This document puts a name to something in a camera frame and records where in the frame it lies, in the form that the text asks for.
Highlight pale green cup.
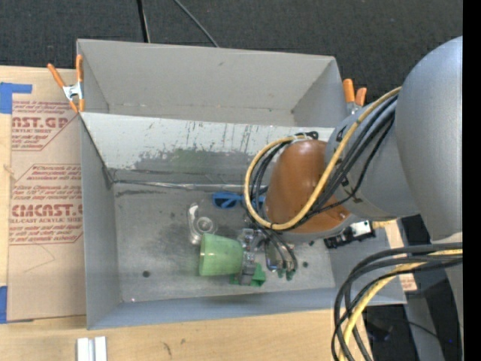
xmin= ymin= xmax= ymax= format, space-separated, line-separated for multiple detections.
xmin=198 ymin=232 xmax=246 ymax=278

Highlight clear glass thing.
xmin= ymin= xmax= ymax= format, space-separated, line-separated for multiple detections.
xmin=186 ymin=202 xmax=221 ymax=246

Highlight blue sunglasses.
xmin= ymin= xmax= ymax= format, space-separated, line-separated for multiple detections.
xmin=211 ymin=192 xmax=266 ymax=212

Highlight grey metal bin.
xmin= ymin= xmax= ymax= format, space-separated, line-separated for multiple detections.
xmin=76 ymin=38 xmax=407 ymax=331

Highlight brown cardboard board red print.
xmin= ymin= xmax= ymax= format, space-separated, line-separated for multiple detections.
xmin=0 ymin=65 xmax=88 ymax=325

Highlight black cylinder on white bracket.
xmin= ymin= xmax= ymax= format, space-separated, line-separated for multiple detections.
xmin=324 ymin=220 xmax=377 ymax=250

